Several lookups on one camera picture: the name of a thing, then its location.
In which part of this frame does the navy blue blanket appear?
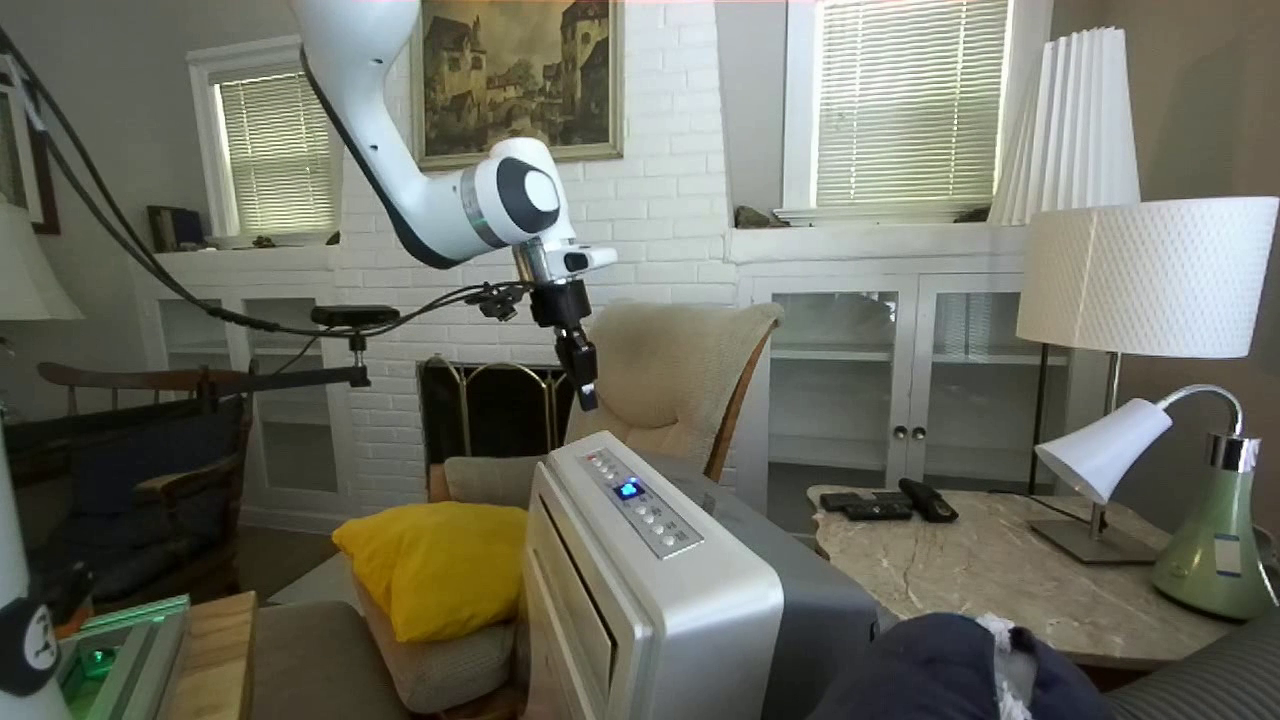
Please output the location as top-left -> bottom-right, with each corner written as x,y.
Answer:
809,610 -> 1114,720

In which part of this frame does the light wooden table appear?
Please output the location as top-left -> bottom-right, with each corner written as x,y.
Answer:
160,590 -> 258,720

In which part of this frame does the floor lamp pleated white shade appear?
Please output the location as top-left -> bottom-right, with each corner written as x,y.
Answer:
986,26 -> 1142,501

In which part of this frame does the green lit electronic box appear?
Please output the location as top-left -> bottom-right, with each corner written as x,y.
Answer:
53,593 -> 194,720

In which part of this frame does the dark wooden settee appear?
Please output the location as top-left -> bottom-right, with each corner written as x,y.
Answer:
0,357 -> 257,610

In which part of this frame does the marble top side table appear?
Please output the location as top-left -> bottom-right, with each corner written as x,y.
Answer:
804,479 -> 1276,671

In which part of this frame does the table lamp white drum shade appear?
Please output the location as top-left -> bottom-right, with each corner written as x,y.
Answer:
1013,194 -> 1280,570

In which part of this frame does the white glass door cabinet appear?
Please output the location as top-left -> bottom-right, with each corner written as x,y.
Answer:
131,240 -> 350,538
725,222 -> 1114,538

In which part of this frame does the white knotted blanket tie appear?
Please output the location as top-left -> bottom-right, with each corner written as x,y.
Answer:
976,614 -> 1039,720

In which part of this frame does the white conical lampshade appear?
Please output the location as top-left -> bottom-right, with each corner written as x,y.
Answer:
0,197 -> 88,326

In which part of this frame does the small dark shelf object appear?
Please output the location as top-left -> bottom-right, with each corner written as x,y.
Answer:
143,202 -> 211,256

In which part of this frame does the black stereo camera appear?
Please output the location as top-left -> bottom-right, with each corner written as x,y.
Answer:
307,300 -> 403,332

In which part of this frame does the yellow cushion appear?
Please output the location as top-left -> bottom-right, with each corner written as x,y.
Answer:
328,501 -> 530,650

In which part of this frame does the black gold fireplace screen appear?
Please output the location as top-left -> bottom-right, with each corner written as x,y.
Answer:
416,351 -> 580,470

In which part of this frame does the dark framed wall picture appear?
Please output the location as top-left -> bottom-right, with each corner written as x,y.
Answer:
0,54 -> 64,240

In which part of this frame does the green desk lamp white shade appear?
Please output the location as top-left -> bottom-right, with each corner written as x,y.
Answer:
1031,379 -> 1280,628

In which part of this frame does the white portable air conditioner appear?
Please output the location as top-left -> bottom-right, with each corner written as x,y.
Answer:
516,427 -> 889,720

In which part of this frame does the black remote control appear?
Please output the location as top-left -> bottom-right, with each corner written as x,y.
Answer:
839,493 -> 921,525
814,487 -> 875,519
894,478 -> 965,528

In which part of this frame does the white cylindrical post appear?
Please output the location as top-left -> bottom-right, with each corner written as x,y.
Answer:
0,435 -> 71,720

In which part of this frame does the framed landscape painting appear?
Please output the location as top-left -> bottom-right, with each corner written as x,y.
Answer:
408,0 -> 626,176

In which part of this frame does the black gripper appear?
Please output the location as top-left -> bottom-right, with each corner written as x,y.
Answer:
526,275 -> 603,414

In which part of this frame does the black camera stand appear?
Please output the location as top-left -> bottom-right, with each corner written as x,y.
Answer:
194,326 -> 374,401

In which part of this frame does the window with white blinds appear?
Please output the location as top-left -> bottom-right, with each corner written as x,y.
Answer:
780,0 -> 1057,226
185,32 -> 350,251

